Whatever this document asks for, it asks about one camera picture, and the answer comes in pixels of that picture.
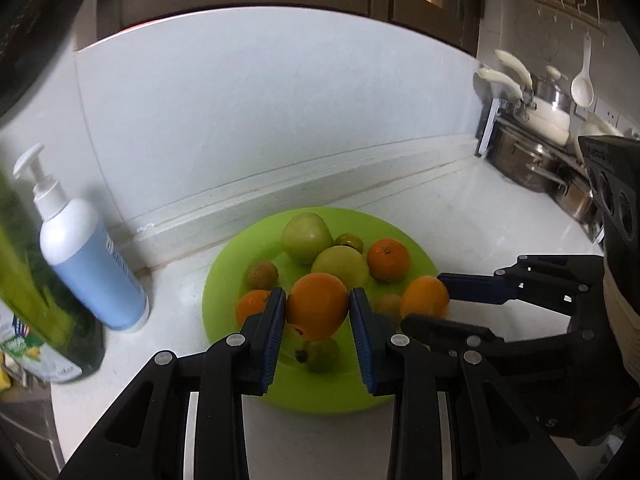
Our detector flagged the green plate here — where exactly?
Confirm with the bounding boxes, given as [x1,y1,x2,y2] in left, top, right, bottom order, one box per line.
[202,206,441,414]

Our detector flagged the small orange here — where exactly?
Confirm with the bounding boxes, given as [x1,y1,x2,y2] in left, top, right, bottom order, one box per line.
[235,289,273,328]
[400,275,451,321]

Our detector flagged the yellowish green apple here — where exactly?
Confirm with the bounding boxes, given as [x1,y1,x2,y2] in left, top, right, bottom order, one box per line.
[311,245,371,291]

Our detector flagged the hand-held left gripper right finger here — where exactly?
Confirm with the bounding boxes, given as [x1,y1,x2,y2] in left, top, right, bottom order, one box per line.
[348,287,581,480]

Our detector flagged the large orange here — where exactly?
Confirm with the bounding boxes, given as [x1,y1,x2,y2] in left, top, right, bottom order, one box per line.
[286,272,349,342]

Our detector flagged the small steel pot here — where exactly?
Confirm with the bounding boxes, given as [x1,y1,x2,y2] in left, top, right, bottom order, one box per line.
[552,172,598,226]

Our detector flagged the steel pots on rack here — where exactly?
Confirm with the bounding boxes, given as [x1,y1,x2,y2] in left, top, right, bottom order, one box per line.
[475,96,606,241]

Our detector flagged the white ceramic kettle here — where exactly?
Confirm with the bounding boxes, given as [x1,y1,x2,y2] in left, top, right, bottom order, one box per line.
[574,112,625,161]

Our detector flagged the small green fruit with stem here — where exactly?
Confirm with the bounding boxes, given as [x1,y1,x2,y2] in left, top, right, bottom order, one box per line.
[295,337,341,375]

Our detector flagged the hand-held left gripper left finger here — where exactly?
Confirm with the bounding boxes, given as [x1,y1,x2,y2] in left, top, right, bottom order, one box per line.
[59,287,287,480]

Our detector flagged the small brownish fruit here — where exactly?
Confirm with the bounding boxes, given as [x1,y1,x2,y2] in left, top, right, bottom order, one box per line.
[375,293,403,322]
[246,261,279,288]

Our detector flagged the white wall sockets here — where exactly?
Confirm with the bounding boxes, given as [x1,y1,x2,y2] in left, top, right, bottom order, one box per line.
[575,95,640,138]

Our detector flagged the medium mandarin orange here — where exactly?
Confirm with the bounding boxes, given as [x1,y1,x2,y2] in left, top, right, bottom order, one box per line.
[367,238,411,282]

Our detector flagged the white ladle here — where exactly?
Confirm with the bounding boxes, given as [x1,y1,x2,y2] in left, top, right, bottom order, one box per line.
[571,30,595,107]

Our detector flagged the green dish soap bottle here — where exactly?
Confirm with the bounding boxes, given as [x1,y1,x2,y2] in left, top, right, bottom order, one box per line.
[0,165,106,385]

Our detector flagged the white blue pump bottle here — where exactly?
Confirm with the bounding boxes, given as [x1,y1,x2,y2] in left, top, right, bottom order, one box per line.
[12,143,150,332]

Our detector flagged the wooden wall hook rack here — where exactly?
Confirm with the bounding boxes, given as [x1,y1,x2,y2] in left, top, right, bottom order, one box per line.
[524,0,612,41]

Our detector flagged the steel pot with cream handle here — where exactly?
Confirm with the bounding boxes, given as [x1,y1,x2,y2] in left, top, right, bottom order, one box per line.
[494,49,573,111]

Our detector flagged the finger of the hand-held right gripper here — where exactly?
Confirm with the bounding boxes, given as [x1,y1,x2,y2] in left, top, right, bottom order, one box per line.
[437,255,607,317]
[402,314,577,377]

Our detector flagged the small greenish brown fruit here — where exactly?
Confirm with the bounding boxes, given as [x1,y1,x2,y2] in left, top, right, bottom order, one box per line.
[334,232,364,253]

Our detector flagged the white pot with cream handle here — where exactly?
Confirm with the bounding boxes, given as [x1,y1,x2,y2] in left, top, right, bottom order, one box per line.
[473,67,573,143]

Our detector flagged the large steel pot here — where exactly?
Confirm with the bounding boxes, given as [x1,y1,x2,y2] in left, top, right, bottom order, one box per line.
[487,125,568,193]

